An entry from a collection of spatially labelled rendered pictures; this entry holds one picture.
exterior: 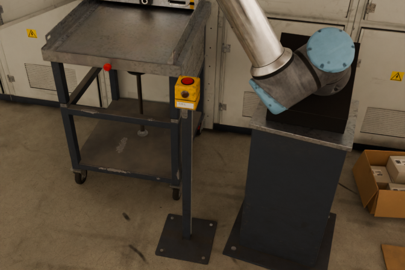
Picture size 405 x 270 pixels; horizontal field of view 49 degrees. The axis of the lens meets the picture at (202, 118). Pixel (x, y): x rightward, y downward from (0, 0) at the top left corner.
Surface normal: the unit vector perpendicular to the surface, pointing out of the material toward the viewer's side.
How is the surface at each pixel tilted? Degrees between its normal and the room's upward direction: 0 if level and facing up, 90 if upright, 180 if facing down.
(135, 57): 0
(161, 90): 90
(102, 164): 0
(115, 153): 0
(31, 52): 90
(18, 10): 90
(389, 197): 69
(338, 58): 41
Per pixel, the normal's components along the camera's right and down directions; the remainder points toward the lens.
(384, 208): -0.05, 0.35
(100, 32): 0.02, -0.80
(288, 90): 0.18, 0.38
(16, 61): -0.20, 0.58
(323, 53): -0.10, -0.22
